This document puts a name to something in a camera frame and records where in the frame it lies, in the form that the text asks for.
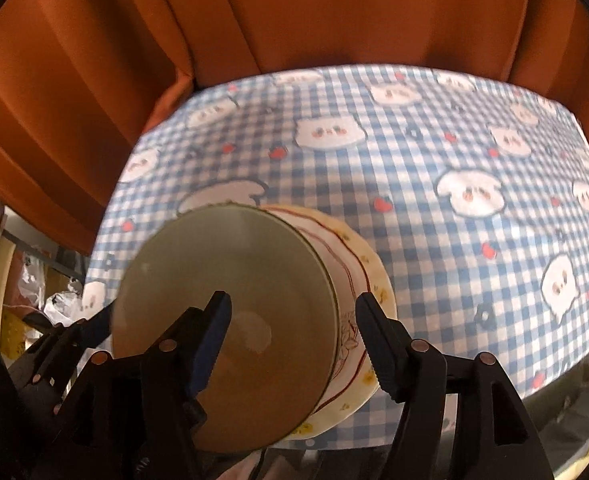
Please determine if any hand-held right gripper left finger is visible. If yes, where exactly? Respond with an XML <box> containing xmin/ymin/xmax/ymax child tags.
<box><xmin>49</xmin><ymin>290</ymin><xmax>232</xmax><ymax>480</ymax></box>

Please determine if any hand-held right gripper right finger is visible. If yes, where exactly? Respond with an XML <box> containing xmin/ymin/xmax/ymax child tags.
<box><xmin>355</xmin><ymin>292</ymin><xmax>550</xmax><ymax>480</ymax></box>

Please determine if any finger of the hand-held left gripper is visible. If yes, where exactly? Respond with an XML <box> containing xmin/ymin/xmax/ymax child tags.
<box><xmin>49</xmin><ymin>305</ymin><xmax>116</xmax><ymax>356</ymax></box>
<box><xmin>7</xmin><ymin>341</ymin><xmax>95</xmax><ymax>416</ymax></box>

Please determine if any large cream yellow-flower plate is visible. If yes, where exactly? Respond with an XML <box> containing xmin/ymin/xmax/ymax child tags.
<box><xmin>274</xmin><ymin>204</ymin><xmax>399</xmax><ymax>441</ymax></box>

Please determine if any white bowl blue floral print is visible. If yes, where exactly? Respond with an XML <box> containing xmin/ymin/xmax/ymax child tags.
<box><xmin>112</xmin><ymin>203</ymin><xmax>339</xmax><ymax>455</ymax></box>

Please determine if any white plate red pattern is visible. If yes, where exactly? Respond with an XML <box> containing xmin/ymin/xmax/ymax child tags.
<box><xmin>267</xmin><ymin>207</ymin><xmax>375</xmax><ymax>411</ymax></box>

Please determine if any white plastic bag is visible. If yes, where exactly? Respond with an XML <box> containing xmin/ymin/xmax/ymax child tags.
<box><xmin>44</xmin><ymin>290</ymin><xmax>88</xmax><ymax>328</ymax></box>

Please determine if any yellow box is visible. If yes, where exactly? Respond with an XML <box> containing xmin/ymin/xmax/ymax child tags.
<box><xmin>0</xmin><ymin>305</ymin><xmax>40</xmax><ymax>346</ymax></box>

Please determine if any clear plastic bag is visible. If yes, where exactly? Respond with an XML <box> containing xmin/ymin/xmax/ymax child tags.
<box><xmin>17</xmin><ymin>255</ymin><xmax>50</xmax><ymax>306</ymax></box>

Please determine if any blue checked animal-print tablecloth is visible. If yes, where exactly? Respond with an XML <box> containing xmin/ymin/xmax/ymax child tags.
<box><xmin>82</xmin><ymin>64</ymin><xmax>589</xmax><ymax>448</ymax></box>

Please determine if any rust orange curtain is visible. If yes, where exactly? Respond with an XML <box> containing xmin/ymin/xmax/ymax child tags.
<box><xmin>0</xmin><ymin>0</ymin><xmax>589</xmax><ymax>256</ymax></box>

